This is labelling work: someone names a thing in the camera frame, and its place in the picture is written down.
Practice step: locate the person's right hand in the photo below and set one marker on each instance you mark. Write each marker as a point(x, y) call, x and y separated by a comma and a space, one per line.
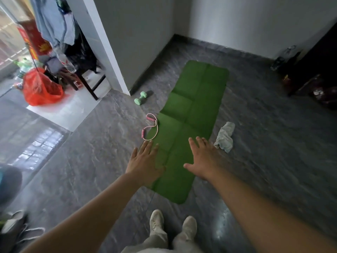
point(205, 162)

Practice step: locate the person's left hand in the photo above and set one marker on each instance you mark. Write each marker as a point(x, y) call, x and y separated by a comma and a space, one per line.
point(143, 165)

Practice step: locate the person's right thumb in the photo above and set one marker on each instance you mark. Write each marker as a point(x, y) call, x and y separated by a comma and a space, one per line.
point(189, 166)

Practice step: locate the person's left middle finger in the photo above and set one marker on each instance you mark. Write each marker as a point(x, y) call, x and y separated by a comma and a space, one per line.
point(146, 148)

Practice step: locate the person's left little finger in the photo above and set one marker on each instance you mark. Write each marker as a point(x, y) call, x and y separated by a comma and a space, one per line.
point(133, 153)

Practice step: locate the person's right middle finger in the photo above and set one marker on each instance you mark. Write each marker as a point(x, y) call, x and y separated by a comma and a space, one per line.
point(200, 144)

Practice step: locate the person's left forearm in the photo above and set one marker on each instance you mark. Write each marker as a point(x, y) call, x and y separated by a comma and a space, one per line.
point(87, 221)

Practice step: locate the person's right forearm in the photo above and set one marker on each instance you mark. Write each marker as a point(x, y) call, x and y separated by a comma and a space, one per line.
point(263, 218)

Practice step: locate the white crumpled towel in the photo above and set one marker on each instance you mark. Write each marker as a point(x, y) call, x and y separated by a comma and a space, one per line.
point(225, 136)

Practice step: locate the green yoga mat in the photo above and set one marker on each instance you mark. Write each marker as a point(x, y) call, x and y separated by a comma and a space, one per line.
point(189, 110)

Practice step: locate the mint green dumbbell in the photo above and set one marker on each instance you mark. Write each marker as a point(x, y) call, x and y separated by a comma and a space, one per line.
point(140, 98)

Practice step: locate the person's right white shoe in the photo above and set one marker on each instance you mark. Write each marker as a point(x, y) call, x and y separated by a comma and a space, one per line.
point(189, 227)

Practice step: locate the person's white shoe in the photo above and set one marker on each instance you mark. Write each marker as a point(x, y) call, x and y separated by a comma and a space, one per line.
point(156, 221)
point(189, 227)

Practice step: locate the person's left white shoe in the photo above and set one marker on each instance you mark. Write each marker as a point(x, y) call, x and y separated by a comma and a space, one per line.
point(156, 221)

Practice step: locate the person's light trousers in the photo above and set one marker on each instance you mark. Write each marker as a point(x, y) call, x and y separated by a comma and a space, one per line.
point(163, 243)

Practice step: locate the dark wooden chair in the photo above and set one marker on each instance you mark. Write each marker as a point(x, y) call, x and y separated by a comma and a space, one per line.
point(84, 82)

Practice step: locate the red plastic bag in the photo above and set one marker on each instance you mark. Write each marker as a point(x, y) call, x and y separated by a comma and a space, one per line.
point(40, 89)

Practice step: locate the clear plastic bottle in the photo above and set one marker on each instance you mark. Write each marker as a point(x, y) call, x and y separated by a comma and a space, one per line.
point(66, 62)

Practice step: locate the black hanging garment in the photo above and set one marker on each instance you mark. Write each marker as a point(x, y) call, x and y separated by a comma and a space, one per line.
point(81, 50)

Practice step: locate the clear glass bottle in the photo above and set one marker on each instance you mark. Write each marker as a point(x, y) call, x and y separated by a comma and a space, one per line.
point(283, 56)

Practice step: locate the dark grey round stool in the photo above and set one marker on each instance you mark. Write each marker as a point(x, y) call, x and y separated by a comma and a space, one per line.
point(9, 184)

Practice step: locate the dark glossy bag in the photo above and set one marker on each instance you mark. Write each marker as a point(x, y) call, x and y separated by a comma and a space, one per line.
point(320, 92)

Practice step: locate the grey sneaker with white laces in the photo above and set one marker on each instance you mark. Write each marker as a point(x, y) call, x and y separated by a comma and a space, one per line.
point(13, 223)

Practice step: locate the green plastic bottle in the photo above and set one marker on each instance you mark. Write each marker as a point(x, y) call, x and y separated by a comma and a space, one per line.
point(24, 67)

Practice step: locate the dark wooden cabinet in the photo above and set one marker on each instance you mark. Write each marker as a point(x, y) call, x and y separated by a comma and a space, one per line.
point(318, 57)

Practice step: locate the red cardboard box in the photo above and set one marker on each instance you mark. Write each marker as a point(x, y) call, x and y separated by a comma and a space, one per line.
point(34, 39)

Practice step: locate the hanging blue-grey garment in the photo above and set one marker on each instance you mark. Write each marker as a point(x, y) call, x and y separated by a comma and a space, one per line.
point(52, 21)

